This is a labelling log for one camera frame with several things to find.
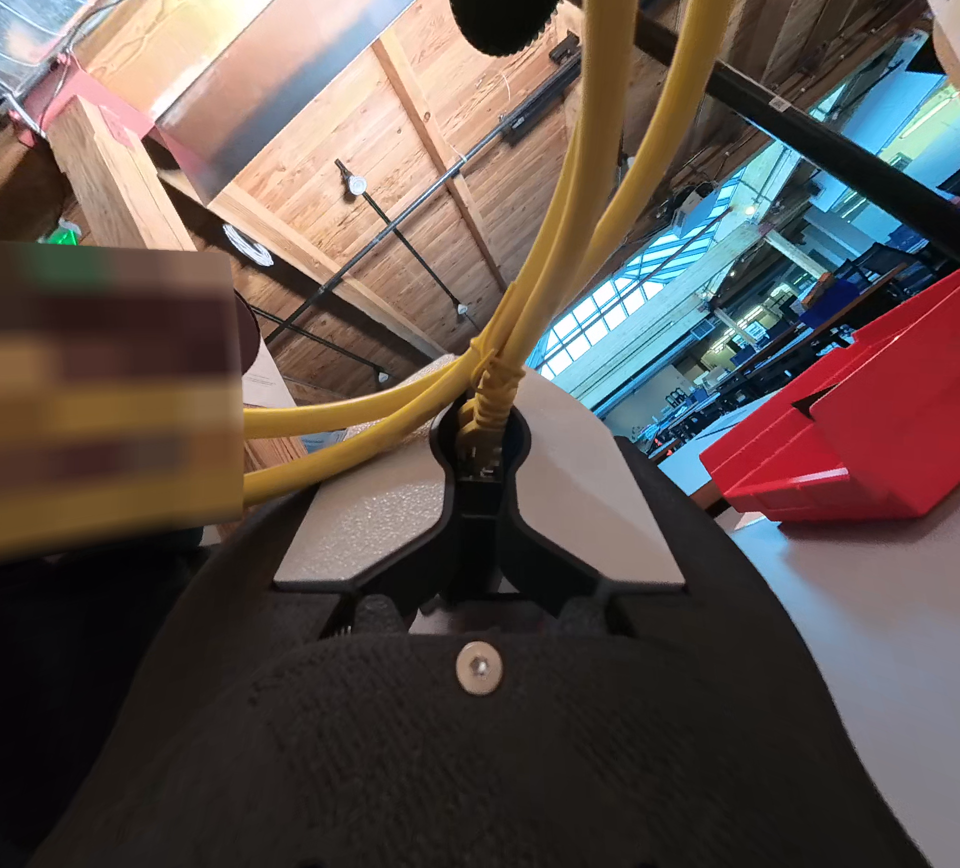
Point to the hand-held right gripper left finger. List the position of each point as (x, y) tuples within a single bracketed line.
[(367, 523)]

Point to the silver sheet metal duct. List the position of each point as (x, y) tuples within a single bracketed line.
[(225, 20)]

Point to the black stand pole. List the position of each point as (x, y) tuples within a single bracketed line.
[(825, 133)]

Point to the white ceiling projector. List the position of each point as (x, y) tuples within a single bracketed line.
[(694, 212)]

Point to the white track spot lamp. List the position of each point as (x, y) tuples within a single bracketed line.
[(356, 185)]

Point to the wooden post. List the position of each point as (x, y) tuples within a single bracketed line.
[(112, 178)]

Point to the red plastic bin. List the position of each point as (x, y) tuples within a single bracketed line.
[(862, 433)]

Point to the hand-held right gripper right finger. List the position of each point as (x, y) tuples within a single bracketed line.
[(592, 500)]

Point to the black ethernet splitter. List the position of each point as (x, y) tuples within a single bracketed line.
[(478, 538)]

